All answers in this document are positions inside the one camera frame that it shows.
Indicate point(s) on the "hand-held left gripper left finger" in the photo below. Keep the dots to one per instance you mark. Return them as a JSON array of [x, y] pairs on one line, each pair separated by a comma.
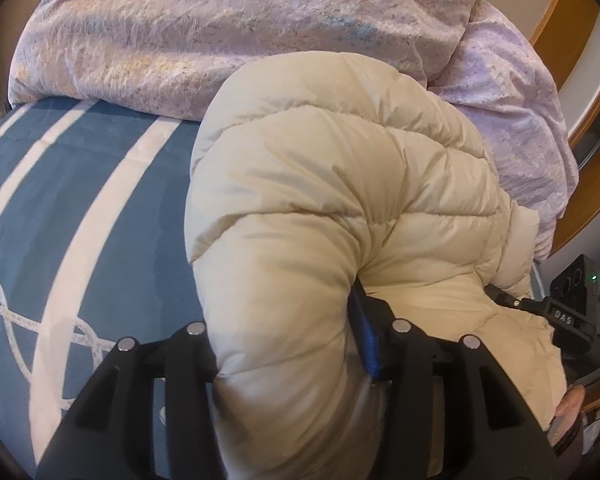
[[187, 360]]

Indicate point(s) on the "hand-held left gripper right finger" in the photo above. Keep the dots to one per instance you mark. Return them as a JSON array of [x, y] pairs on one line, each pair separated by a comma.
[[366, 337]]

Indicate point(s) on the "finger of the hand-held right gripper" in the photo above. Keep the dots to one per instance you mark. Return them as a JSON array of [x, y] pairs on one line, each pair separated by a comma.
[[512, 301]]

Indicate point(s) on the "cream down jacket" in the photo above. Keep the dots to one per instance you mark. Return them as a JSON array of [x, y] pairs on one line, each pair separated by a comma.
[[305, 185]]

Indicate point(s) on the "person's right hand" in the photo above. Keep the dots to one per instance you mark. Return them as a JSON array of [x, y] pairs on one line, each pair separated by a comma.
[[567, 410]]

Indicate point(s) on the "blue white-striped bed sheet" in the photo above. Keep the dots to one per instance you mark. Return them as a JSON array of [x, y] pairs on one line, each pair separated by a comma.
[[80, 185]]

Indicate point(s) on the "wooden headboard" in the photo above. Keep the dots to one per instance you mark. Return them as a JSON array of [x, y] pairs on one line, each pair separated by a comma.
[[555, 20]]

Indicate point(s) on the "lilac patterned duvet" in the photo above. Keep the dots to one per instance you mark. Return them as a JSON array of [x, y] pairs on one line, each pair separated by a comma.
[[180, 35]]

